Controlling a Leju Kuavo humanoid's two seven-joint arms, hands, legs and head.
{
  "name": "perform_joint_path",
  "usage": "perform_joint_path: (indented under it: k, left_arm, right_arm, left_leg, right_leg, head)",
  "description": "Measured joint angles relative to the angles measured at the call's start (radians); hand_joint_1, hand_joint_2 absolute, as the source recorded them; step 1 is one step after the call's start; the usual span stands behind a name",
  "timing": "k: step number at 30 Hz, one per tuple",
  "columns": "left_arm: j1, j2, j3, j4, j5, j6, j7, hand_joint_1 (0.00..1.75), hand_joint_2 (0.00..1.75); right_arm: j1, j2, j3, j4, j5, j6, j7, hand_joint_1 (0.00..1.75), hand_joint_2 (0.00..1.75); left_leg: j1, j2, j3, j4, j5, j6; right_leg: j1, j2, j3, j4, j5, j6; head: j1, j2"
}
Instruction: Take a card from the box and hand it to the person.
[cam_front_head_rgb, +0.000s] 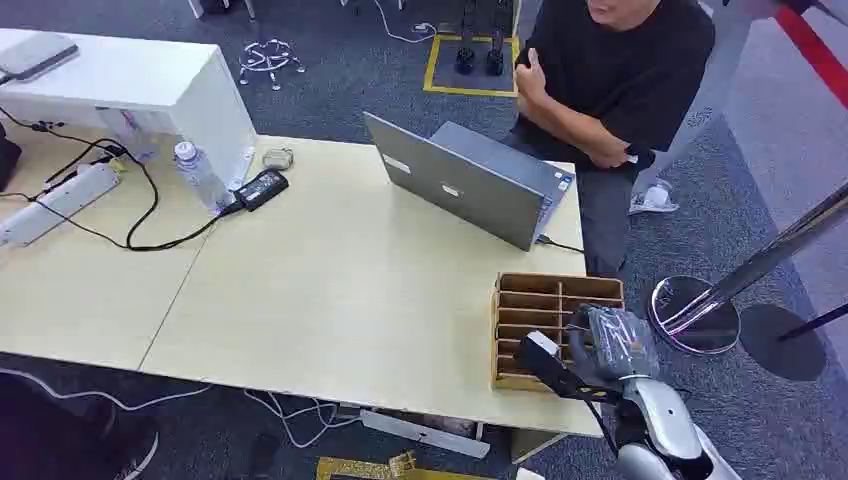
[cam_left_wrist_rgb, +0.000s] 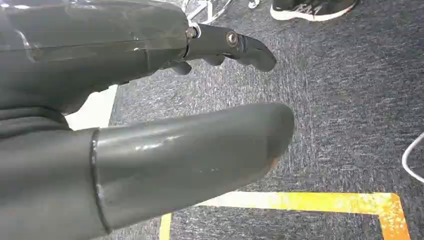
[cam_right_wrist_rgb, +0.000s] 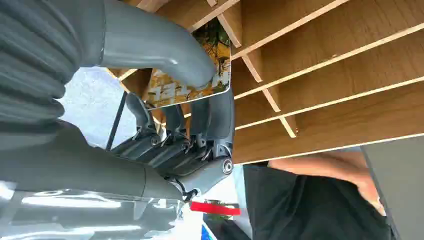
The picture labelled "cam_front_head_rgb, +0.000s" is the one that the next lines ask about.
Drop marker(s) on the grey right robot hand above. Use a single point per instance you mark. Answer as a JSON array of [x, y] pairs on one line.
[[619, 344]]

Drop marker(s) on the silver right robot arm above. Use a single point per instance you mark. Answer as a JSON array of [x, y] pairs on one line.
[[662, 417]]

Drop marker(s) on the wooden card box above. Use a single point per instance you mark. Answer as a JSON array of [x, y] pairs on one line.
[[530, 301]]

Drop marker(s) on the white shoe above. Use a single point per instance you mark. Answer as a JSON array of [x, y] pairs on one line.
[[656, 197]]

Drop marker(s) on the person's hand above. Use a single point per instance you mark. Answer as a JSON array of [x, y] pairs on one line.
[[611, 158], [530, 74]]

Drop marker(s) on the white table crossbar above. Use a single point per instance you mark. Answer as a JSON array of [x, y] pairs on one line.
[[424, 434]]

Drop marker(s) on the person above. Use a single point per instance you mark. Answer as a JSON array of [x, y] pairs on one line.
[[629, 73]]

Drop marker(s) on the yellow floor tape strip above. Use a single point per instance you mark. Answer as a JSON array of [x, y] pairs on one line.
[[371, 469]]

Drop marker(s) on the black robot leg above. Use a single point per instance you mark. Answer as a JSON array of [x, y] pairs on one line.
[[466, 56], [495, 58]]

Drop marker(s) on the red barrier belt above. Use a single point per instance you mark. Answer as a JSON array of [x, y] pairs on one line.
[[815, 53]]

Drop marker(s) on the black power adapter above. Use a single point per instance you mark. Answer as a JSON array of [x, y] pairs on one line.
[[262, 189]]

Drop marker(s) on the chrome chair base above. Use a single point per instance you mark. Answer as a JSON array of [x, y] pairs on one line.
[[270, 60]]

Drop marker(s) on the clear plastic water bottle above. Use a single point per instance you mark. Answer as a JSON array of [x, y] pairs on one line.
[[199, 175]]

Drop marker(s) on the black shoe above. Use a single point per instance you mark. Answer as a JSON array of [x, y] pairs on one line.
[[86, 444]]

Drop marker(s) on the white power strip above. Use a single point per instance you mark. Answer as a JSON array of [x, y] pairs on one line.
[[60, 202]]

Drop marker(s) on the black bag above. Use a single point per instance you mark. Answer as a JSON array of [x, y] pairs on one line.
[[8, 159]]

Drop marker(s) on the grey closed laptop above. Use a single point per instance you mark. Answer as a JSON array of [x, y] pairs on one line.
[[33, 56]]

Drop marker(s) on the chrome stanchion post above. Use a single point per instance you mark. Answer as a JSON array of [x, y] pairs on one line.
[[729, 281]]

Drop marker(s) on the black stanchion post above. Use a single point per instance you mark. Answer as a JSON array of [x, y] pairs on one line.
[[815, 323]]

